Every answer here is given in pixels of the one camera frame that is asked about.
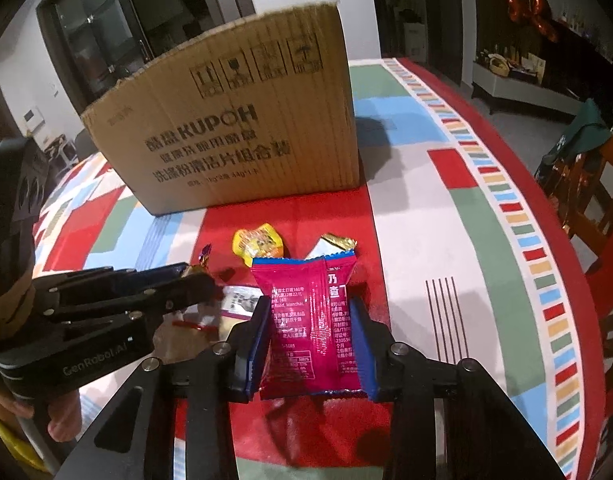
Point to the white gold snack wrapper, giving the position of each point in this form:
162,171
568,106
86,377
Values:
336,244

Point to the yellow wrapped candy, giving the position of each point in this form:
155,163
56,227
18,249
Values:
259,245

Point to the dark tall cabinet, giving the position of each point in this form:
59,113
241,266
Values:
451,10

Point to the wooden chair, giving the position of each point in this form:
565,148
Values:
591,200

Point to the cardboard box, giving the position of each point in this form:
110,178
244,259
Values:
226,135

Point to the paper bag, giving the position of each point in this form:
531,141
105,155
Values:
414,36

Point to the golden snack packet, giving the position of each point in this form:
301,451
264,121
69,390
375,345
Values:
186,347

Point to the green cloth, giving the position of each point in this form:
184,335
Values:
581,130

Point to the pink snack packet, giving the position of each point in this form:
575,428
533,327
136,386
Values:
306,330

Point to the colourful checked tablecloth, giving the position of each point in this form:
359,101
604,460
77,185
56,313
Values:
436,260

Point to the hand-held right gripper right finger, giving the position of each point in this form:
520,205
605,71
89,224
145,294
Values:
369,360

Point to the purple gold candy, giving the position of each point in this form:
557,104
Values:
201,261

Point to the cluttered shoe rack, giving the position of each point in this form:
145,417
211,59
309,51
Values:
57,149

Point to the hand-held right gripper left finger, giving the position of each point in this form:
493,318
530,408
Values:
249,360

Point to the dark framed glass sliding door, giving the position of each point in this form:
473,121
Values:
111,25

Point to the person's left hand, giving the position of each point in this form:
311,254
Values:
64,420

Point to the woven basket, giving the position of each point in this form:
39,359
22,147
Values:
498,64

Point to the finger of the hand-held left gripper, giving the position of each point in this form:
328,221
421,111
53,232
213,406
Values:
111,277
136,305

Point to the grey dining chair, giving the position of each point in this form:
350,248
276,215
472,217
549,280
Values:
85,144

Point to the white wall intercom panel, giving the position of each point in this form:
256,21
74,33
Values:
33,118

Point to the white low sideboard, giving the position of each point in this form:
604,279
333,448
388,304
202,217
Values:
526,91

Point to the red foil balloons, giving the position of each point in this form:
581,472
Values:
538,7

